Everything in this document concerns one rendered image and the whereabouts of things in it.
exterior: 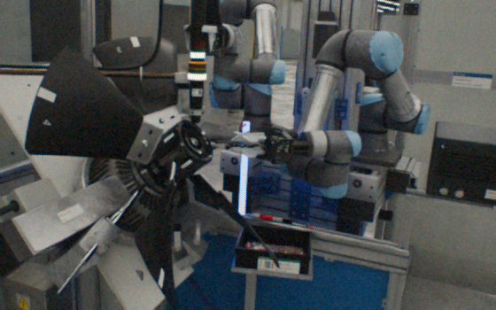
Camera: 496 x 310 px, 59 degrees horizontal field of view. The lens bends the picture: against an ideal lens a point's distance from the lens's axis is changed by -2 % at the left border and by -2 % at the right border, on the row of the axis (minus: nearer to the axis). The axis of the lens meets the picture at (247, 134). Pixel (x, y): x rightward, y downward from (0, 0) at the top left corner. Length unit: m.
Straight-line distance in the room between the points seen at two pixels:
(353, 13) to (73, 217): 1.39
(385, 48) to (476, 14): 1.50
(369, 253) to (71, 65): 1.02
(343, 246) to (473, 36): 1.65
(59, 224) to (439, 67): 2.29
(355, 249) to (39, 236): 0.95
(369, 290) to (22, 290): 1.01
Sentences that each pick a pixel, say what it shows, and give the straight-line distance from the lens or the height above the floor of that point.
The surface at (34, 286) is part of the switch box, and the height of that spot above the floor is 0.84.
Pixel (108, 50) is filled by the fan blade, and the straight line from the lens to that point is 1.21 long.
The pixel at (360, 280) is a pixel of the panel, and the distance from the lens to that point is 1.54.
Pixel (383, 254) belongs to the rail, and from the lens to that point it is 1.47.
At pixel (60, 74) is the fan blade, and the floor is 1.38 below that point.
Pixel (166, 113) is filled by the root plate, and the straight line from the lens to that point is 1.12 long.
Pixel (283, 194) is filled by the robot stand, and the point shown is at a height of 0.82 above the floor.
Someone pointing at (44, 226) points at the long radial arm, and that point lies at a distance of 0.90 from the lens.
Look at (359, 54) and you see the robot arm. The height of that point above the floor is 1.43.
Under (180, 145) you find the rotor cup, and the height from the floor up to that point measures 1.22.
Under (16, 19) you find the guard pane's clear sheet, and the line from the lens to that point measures 1.65.
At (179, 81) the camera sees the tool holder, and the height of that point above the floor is 1.35.
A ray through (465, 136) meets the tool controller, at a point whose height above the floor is 1.23.
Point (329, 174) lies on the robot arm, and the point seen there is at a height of 1.09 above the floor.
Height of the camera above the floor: 1.48
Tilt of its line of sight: 13 degrees down
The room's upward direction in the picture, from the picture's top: 3 degrees clockwise
